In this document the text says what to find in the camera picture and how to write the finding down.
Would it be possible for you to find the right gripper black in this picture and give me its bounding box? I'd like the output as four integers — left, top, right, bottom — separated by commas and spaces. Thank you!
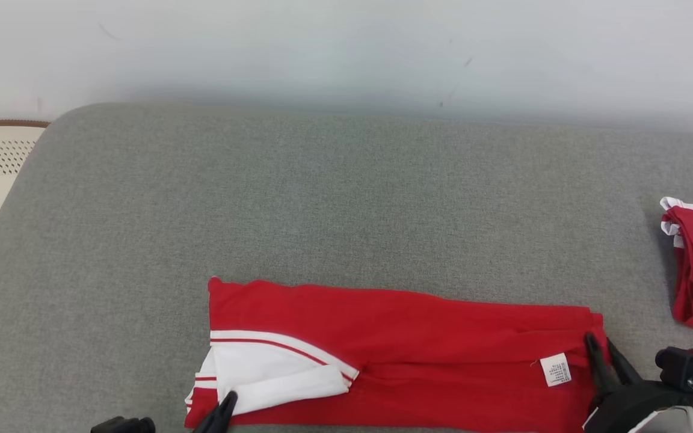
583, 332, 693, 433

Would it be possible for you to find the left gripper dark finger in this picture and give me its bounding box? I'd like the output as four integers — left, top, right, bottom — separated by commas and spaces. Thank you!
192, 390, 239, 433

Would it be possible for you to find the red white number 23 jersey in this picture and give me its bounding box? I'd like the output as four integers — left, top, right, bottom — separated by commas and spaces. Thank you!
184, 277, 611, 433

